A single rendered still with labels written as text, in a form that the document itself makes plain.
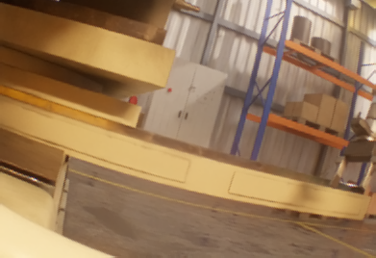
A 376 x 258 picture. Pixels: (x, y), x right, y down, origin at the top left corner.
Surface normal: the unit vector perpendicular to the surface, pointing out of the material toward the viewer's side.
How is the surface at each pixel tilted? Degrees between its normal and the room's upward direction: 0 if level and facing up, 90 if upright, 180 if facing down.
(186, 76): 90
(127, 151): 90
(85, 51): 90
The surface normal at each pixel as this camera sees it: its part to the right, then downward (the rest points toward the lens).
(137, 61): 0.23, 0.00
